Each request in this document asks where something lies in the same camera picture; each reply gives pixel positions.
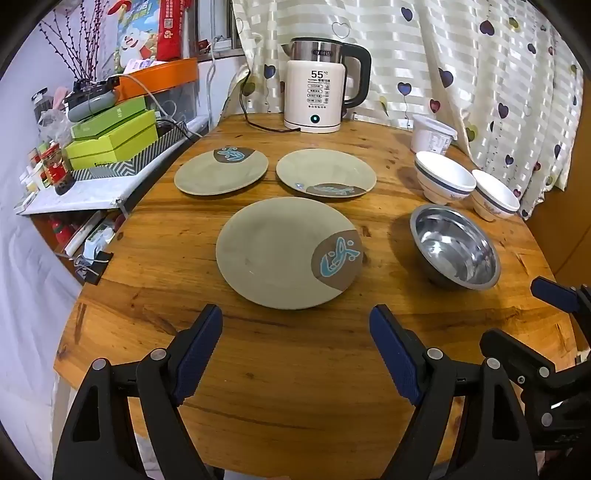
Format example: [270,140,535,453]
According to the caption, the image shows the grey black handheld device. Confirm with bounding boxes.
[64,78,122,123]

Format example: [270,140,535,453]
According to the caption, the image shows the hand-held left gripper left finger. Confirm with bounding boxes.
[52,304,227,480]

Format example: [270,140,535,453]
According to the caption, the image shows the cream heart print curtain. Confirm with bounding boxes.
[231,0,583,220]

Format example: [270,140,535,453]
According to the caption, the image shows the white side shelf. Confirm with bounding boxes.
[14,114,209,216]

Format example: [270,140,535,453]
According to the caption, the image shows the red colourful printed package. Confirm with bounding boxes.
[113,0,201,75]

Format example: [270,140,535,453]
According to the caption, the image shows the purple dried branches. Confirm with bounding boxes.
[39,0,112,85]

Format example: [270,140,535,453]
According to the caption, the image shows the small white bowl blue band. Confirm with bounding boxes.
[471,169,522,222]

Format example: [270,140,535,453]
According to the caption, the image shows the stainless steel bowl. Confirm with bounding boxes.
[409,204,502,291]

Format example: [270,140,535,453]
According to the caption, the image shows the white plastic tub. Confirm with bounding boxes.
[410,114,459,157]

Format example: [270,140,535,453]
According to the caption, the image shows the dark green flat box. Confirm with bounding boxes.
[70,98,149,139]

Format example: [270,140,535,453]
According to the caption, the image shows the zigzag patterned box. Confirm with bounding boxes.
[69,124,205,182]

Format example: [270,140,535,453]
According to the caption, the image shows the brown wooden cabinet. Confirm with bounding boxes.
[525,171,591,280]

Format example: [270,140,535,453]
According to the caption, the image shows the black kettle cable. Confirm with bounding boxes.
[241,69,302,136]

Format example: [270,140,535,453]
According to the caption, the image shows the white cable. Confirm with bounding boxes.
[113,44,219,136]

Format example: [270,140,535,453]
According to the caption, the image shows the red printed jar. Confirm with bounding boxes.
[39,141,75,195]

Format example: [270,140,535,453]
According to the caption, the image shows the white electric kettle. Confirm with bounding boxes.
[281,38,373,134]

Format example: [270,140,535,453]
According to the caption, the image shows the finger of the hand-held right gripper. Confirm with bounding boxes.
[530,276,591,326]
[479,329,562,384]

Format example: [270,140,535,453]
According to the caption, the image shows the small beige plate fish print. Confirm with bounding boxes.
[174,147,269,196]
[276,148,377,200]

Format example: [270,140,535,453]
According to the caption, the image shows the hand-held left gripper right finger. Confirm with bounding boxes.
[368,304,539,480]

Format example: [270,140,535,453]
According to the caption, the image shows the orange lid storage box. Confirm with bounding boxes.
[120,58,200,126]

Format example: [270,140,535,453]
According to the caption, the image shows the large white bowl blue band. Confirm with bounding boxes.
[414,151,477,206]

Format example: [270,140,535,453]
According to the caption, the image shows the lime green flat box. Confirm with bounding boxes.
[64,124,160,171]
[70,110,158,143]

